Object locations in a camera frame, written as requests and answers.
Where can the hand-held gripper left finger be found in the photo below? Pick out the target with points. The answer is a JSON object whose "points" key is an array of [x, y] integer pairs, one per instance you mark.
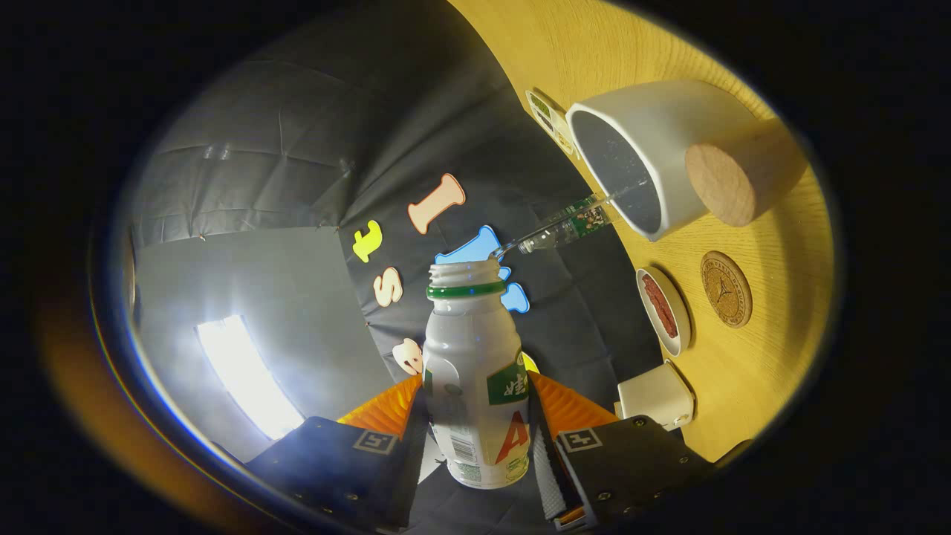
{"points": [[412, 468]]}

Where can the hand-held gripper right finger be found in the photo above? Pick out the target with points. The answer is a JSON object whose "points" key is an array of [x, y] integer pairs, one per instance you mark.
{"points": [[541, 446]]}

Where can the white juice bottle green label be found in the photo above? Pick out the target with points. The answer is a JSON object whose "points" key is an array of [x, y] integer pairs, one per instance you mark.
{"points": [[468, 357]]}

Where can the round cork coaster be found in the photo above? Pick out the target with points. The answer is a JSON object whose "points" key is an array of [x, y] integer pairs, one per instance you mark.
{"points": [[726, 290]]}

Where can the clear plastic water bottle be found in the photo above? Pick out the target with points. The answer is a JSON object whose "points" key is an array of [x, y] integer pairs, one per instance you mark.
{"points": [[572, 223]]}

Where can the cream toaster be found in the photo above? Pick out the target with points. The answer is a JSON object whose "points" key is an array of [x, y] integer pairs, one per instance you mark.
{"points": [[654, 394]]}

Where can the red meat strips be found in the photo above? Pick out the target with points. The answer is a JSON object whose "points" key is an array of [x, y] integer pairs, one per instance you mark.
{"points": [[659, 305]]}

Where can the round white plate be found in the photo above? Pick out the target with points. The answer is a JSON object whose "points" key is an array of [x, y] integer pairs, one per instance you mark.
{"points": [[680, 316]]}

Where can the white divided dish with beans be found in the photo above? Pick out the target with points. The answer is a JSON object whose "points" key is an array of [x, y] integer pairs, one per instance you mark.
{"points": [[550, 119]]}

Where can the black backdrop cloth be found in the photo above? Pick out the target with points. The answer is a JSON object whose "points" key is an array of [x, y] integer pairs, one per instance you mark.
{"points": [[297, 111]]}

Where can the wooden table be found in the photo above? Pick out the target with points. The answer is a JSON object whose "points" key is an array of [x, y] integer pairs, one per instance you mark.
{"points": [[594, 44]]}

